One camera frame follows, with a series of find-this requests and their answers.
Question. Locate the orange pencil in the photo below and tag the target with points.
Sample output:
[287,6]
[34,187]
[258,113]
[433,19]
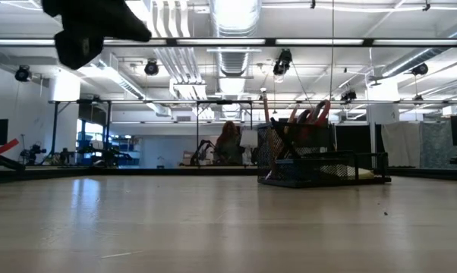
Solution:
[294,113]
[265,106]

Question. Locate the short black pen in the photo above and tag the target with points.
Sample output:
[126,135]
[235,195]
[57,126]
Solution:
[276,124]

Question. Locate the black mesh desk organizer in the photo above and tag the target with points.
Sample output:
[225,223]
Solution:
[308,174]

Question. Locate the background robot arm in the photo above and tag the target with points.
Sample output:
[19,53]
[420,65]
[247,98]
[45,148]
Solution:
[202,151]

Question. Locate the overhead light strip bar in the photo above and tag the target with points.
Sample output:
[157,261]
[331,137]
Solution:
[167,42]

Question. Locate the black ceiling spotlight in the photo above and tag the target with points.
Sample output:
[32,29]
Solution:
[420,69]
[22,73]
[151,68]
[282,62]

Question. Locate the red strip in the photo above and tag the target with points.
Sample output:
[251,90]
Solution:
[6,146]

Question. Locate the person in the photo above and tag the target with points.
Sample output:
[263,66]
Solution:
[228,148]

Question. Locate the white sheet on stand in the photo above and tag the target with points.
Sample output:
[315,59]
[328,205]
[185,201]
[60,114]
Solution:
[248,139]

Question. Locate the white curtain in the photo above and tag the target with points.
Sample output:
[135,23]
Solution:
[401,146]

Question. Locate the grey patterned curtain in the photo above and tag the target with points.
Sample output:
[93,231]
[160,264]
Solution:
[436,146]

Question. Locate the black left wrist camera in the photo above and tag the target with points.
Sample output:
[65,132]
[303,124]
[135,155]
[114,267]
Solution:
[76,51]

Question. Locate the background black rig frame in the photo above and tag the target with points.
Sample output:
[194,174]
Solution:
[152,101]

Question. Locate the silver ceiling duct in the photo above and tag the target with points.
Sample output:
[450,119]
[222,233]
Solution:
[234,19]

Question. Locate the black aluminium table frame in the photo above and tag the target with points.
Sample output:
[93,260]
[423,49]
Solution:
[137,171]

